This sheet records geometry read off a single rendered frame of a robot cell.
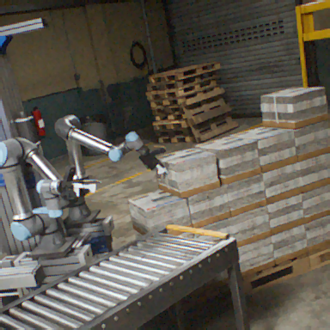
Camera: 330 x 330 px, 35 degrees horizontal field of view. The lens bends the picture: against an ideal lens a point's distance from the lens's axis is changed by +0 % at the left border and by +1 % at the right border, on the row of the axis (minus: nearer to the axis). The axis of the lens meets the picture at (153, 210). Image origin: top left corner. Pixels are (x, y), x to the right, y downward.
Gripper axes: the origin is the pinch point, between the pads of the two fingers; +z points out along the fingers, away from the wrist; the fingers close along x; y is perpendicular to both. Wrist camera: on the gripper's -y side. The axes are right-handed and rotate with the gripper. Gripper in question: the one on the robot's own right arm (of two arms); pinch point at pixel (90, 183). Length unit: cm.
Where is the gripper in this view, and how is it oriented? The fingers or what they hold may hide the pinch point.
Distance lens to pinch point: 241.5
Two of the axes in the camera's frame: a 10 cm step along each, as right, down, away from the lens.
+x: -6.0, 2.2, -7.7
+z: 7.9, 0.3, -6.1
